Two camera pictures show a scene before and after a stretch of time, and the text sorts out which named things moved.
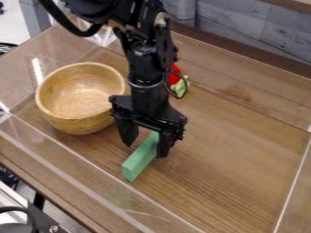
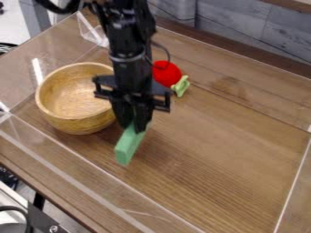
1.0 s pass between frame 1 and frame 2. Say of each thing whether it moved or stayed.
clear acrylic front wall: stayed
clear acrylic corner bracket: stayed
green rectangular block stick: moved
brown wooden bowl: stayed
